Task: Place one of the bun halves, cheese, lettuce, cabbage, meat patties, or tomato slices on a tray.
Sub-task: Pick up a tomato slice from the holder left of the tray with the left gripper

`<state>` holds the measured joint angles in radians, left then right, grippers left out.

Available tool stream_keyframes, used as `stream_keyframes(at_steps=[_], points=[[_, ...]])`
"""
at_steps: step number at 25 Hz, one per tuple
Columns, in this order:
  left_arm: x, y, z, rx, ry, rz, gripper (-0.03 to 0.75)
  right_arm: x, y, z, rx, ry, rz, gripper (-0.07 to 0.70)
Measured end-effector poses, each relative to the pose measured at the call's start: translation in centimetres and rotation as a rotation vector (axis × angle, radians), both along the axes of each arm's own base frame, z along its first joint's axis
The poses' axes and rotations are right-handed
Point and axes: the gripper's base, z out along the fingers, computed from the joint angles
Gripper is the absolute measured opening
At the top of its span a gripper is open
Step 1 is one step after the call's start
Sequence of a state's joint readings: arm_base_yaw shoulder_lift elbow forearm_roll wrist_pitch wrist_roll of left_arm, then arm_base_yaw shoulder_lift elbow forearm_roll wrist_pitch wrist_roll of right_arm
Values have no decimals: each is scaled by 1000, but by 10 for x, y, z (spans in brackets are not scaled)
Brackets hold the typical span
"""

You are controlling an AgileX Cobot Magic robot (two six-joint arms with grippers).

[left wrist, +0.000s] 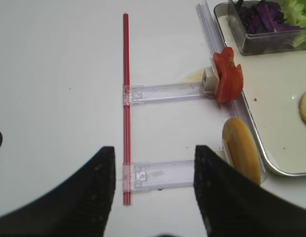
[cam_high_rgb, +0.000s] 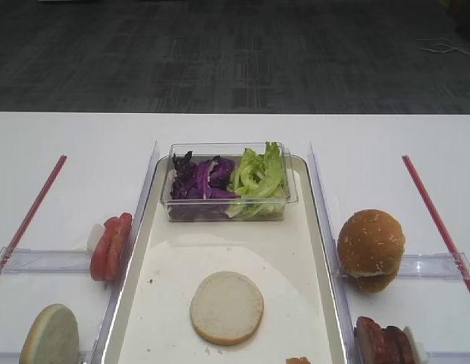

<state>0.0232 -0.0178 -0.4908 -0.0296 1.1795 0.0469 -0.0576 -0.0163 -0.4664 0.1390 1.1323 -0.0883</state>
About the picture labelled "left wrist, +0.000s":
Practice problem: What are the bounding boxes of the white metal tray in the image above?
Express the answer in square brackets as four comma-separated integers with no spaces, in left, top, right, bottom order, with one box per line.
[213,1,306,177]

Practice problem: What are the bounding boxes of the clear rail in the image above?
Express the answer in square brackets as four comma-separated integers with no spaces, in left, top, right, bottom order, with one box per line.
[122,82,215,105]
[122,160,194,193]

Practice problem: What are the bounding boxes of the purple cabbage shreds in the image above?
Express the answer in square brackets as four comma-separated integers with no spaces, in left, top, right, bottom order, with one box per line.
[233,0,302,35]

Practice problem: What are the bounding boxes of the clear left lower rail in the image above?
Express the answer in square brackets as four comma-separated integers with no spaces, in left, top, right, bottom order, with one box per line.
[122,160,194,193]

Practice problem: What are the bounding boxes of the clear left upper rail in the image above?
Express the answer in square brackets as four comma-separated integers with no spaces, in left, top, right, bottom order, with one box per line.
[122,82,215,105]

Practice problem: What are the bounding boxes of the white left pusher block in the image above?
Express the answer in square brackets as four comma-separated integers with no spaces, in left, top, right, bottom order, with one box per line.
[201,58,220,95]

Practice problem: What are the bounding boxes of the red left plastic strip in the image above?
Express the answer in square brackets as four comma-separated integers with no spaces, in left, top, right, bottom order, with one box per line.
[123,13,132,205]

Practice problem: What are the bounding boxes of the remaining tomato slices stack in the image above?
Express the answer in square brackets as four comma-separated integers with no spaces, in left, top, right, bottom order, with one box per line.
[213,47,244,103]

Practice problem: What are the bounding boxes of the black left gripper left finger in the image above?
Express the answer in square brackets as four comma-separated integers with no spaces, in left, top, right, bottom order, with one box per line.
[0,146,116,237]

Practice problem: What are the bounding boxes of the clear plastic salad box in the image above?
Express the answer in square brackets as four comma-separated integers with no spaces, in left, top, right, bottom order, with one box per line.
[228,0,301,55]

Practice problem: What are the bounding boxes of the standing bun slice left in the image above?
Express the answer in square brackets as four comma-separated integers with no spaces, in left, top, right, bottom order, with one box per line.
[222,118,261,185]

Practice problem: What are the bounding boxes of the green lettuce leaves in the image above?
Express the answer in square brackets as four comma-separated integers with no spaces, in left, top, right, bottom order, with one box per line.
[278,0,306,50]

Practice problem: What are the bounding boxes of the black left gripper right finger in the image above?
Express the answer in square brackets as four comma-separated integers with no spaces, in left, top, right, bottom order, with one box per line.
[193,145,306,237]

